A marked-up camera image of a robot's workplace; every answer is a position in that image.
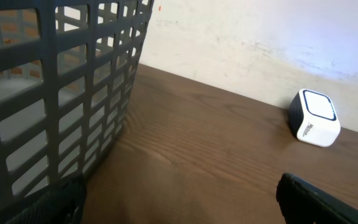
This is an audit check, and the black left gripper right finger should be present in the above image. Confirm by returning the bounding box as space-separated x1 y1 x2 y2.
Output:
276 173 358 224

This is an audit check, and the grey plastic shopping basket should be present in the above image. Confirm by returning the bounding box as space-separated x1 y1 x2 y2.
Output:
0 0 154 209

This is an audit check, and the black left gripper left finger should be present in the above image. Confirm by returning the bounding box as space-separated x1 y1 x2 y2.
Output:
0 172 86 224

